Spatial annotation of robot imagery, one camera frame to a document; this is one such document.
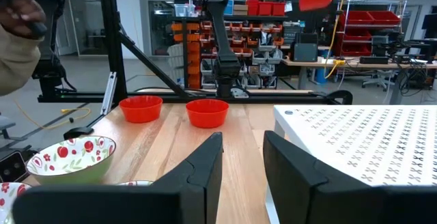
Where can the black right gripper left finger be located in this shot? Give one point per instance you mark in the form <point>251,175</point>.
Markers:
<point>170,203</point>

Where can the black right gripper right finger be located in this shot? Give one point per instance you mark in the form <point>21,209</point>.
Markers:
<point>324,203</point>

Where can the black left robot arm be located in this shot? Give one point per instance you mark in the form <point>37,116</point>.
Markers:
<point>222,29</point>

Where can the red storage bin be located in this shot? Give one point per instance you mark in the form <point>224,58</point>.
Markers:
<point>265,9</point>
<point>279,9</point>
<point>252,7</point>

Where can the black computer case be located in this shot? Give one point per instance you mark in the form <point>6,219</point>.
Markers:
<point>305,48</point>

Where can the white perforated metal shelf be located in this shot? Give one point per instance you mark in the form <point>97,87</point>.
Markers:
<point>358,138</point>

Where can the storage rack with orange bins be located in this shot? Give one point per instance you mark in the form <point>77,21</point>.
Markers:
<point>194,46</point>

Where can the wooden lab desk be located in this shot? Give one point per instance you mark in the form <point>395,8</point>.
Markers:
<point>375,65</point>

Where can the silver aluminium extrusion bar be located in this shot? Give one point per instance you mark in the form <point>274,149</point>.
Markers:
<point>108,94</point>

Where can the office chair base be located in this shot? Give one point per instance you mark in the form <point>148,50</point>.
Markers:
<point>377,80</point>

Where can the black equipment on stand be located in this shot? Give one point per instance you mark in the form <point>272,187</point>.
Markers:
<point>51,70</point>

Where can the person's hand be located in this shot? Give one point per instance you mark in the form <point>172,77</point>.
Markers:
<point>20,12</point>

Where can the black table-level camera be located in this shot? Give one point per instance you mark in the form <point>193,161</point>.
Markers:
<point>12,167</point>

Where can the black aluminium table frame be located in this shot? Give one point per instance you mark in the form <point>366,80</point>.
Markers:
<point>109,29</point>

